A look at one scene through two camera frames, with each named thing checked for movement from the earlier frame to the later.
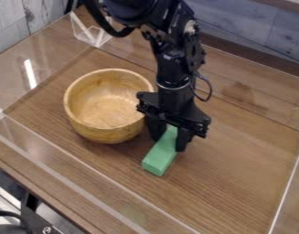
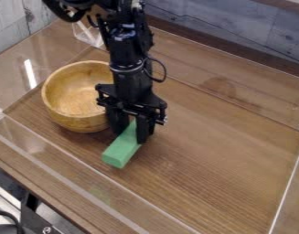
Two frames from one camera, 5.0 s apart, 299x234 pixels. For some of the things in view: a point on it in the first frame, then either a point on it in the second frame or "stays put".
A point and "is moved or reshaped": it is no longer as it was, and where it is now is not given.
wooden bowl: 101,104 is moved or reshaped
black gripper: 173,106 to 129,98
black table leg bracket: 34,223 stays put
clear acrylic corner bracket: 93,35 stays put
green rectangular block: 160,159 to 124,147
